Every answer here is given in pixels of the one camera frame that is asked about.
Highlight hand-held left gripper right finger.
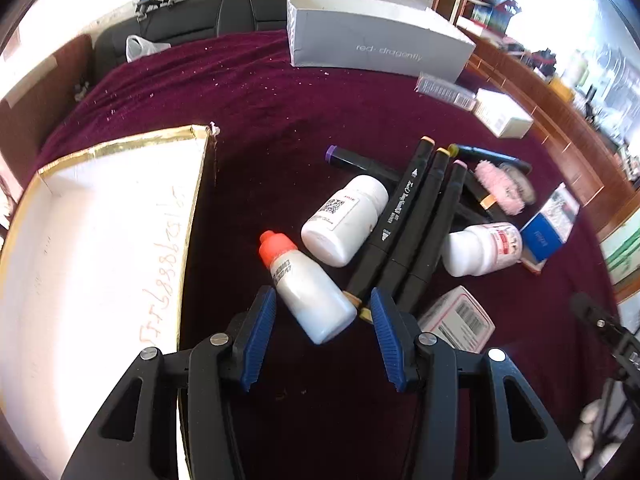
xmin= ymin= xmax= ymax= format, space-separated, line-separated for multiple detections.
xmin=369 ymin=287 xmax=586 ymax=480

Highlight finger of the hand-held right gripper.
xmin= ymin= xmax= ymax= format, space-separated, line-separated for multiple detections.
xmin=570 ymin=292 xmax=632 ymax=348

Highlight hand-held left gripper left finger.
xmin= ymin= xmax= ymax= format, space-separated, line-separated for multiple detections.
xmin=60 ymin=285 xmax=278 ymax=480

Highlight white bottle orange cap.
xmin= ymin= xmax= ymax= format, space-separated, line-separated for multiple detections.
xmin=258 ymin=230 xmax=358 ymax=345

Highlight white ointment box orange end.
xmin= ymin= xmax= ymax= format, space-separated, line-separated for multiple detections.
xmin=417 ymin=285 xmax=497 ymax=354

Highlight white and blue printed box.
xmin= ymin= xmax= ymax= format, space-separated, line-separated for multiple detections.
xmin=519 ymin=182 xmax=581 ymax=275

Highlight gold-edged white cardboard box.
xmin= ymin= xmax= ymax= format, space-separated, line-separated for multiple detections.
xmin=0 ymin=122 xmax=221 ymax=480

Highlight black marker olive-yellow caps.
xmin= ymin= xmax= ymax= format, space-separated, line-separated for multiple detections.
xmin=447 ymin=143 xmax=533 ymax=173

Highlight white pill bottle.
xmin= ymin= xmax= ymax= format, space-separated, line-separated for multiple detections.
xmin=301 ymin=175 xmax=390 ymax=267

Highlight white bottle red label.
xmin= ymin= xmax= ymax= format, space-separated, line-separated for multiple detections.
xmin=442 ymin=222 xmax=523 ymax=277

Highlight black marker pink cap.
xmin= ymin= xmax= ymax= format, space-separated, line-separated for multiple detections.
xmin=395 ymin=160 xmax=468 ymax=313

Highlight black marker yellow cap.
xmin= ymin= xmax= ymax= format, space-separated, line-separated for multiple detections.
xmin=357 ymin=147 xmax=451 ymax=325

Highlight black marker peach cap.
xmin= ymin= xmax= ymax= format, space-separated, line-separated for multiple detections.
xmin=342 ymin=136 xmax=435 ymax=313

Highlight clear tape roll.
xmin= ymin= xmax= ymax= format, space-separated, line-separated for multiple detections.
xmin=500 ymin=162 xmax=537 ymax=203

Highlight pink fluffy pad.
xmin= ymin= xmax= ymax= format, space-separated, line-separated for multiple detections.
xmin=474 ymin=160 xmax=526 ymax=217

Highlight black pen gold band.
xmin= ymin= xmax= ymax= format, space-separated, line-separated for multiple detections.
xmin=462 ymin=180 xmax=501 ymax=221

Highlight black marker purple cap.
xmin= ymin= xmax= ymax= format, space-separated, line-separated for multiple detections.
xmin=324 ymin=144 xmax=406 ymax=186

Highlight wooden brick-pattern headboard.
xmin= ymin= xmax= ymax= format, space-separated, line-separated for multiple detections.
xmin=465 ymin=35 xmax=640 ymax=241

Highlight small pale cardboard box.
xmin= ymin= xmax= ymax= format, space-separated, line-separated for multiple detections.
xmin=472 ymin=88 xmax=534 ymax=139

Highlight maroon blanket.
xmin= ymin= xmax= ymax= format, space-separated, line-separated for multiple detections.
xmin=35 ymin=30 xmax=621 ymax=480

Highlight yellow object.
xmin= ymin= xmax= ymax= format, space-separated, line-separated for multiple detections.
xmin=550 ymin=77 xmax=576 ymax=102

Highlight white plastic jar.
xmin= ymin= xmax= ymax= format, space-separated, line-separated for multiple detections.
xmin=564 ymin=49 xmax=591 ymax=86

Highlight grey shoe box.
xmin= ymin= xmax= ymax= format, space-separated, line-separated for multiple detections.
xmin=286 ymin=0 xmax=477 ymax=85

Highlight clear plastic bag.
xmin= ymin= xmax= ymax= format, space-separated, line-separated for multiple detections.
xmin=125 ymin=35 xmax=172 ymax=63

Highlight black sofa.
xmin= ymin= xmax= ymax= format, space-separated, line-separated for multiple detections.
xmin=94 ymin=0 xmax=301 ymax=68

